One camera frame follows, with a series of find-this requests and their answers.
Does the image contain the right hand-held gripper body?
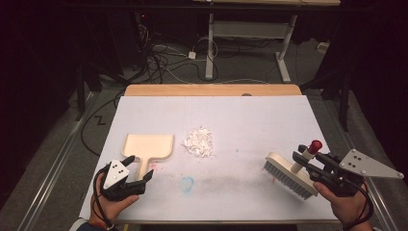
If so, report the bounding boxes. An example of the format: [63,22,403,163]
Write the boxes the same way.
[307,148,405,197]

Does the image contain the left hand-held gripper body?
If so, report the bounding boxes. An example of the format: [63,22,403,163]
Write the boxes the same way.
[100,159,147,202]

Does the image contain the cream brush with red-tipped handle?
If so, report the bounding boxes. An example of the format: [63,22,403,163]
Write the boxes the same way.
[263,139,323,201]

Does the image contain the cream plastic dustpan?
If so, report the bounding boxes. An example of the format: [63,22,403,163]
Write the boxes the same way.
[120,133,175,182]

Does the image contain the person's left hand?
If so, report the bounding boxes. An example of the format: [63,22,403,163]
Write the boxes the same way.
[89,172,140,226]

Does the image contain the person's right hand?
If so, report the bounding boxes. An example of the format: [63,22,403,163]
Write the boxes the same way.
[312,181,370,226]

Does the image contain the pile of white paper scraps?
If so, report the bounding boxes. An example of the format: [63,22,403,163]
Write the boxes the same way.
[183,126,215,159]

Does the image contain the white table cover sheet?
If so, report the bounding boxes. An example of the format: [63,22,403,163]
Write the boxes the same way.
[79,95,339,223]

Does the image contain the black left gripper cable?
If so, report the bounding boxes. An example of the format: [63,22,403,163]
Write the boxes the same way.
[92,164,114,230]

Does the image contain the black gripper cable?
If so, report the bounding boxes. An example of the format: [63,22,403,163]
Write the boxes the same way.
[92,164,114,230]
[342,182,375,231]

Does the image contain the aluminium floor rail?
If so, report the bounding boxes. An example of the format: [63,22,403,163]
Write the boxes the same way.
[317,95,400,231]
[17,90,99,231]

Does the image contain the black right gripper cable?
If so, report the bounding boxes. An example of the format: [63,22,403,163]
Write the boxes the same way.
[342,182,375,231]

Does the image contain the black floor cable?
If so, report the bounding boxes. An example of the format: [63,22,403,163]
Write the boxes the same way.
[80,90,127,158]

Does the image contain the tangle of floor cables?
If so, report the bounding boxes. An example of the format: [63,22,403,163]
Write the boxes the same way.
[134,18,222,85]

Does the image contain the white metal desk frame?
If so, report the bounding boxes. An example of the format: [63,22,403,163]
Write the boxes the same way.
[204,12,298,84]

